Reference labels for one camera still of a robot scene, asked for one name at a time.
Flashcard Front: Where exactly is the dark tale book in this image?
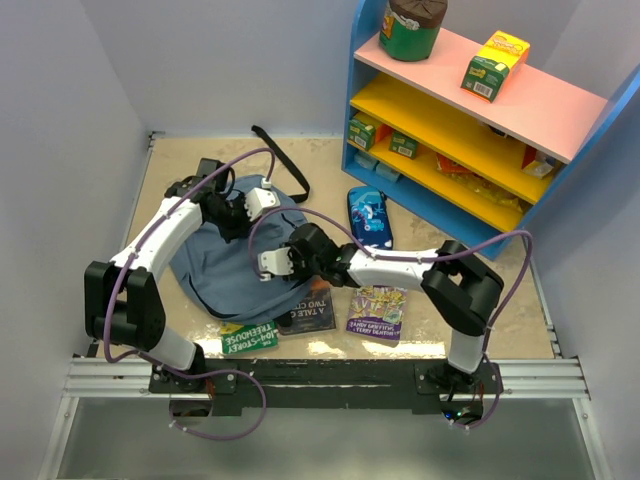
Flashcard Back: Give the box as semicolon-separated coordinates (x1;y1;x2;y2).
277;277;336;337

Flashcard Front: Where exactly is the blue student backpack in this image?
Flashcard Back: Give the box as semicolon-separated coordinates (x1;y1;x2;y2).
168;124;312;323

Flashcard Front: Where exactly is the purple treehouse book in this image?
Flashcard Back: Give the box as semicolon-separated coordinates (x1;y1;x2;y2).
346;286;408;347

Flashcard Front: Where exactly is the green treehouse book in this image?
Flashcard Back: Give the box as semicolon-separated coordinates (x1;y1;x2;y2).
220;321;279;356

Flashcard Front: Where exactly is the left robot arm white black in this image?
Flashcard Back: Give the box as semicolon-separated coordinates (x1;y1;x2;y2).
84;159;251;392

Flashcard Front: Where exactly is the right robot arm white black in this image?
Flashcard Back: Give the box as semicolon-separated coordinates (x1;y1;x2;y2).
273;223;504;393

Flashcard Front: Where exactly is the yellow snack bag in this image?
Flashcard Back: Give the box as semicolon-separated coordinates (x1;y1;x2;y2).
456;174;526;213

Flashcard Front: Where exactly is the blue patterned pencil case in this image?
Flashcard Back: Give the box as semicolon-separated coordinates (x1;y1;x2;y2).
347;186;393;250

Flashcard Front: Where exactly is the light blue box left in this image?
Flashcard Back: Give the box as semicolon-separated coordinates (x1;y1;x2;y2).
353;151;378;171

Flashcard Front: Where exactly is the light blue box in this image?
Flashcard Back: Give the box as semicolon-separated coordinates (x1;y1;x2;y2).
353;151;378;171
375;162;402;183

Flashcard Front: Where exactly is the light blue box right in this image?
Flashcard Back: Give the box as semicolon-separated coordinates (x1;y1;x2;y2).
375;162;402;183

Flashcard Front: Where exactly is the green box left shelf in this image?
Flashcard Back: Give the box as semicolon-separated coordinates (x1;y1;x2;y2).
347;112;377;150

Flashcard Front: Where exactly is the green box shelf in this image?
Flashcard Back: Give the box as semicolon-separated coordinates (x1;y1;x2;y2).
389;131;419;159
347;112;377;150

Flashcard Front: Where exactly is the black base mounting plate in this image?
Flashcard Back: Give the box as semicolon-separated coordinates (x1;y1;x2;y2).
149;359;503;416

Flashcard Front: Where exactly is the green box middle shelf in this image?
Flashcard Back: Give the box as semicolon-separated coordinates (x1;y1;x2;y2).
389;131;419;159

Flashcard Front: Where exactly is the colourful wooden shelf unit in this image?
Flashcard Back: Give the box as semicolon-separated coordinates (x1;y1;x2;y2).
342;1;639;259

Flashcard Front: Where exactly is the orange snack packet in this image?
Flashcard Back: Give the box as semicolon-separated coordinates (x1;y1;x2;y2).
436;153;472;174

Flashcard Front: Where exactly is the red yellow box right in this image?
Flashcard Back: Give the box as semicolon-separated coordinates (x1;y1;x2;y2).
521;145;561;179

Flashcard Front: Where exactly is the green brown canister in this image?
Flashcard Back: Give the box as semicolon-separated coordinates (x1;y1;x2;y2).
379;0;448;62

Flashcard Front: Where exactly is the yellow green carton box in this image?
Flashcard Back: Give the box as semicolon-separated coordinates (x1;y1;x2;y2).
460;30;531;103

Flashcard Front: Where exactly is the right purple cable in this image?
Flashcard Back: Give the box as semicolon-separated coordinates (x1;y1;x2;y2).
247;206;534;431

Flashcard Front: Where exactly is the purple cable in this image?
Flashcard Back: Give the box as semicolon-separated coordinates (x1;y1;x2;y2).
247;206;534;431
102;147;277;441

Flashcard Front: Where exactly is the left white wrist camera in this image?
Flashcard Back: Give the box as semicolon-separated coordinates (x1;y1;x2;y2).
244;188;281;222

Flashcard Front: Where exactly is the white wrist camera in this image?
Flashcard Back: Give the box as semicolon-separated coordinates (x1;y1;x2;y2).
257;247;294;281
244;188;281;222

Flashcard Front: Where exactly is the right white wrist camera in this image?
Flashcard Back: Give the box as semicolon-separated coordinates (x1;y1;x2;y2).
257;247;294;281

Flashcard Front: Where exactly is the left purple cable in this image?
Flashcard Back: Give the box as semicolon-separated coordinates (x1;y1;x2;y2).
102;147;277;441

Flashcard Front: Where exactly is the aluminium frame rail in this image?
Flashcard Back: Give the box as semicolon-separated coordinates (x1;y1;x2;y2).
39;134;613;479

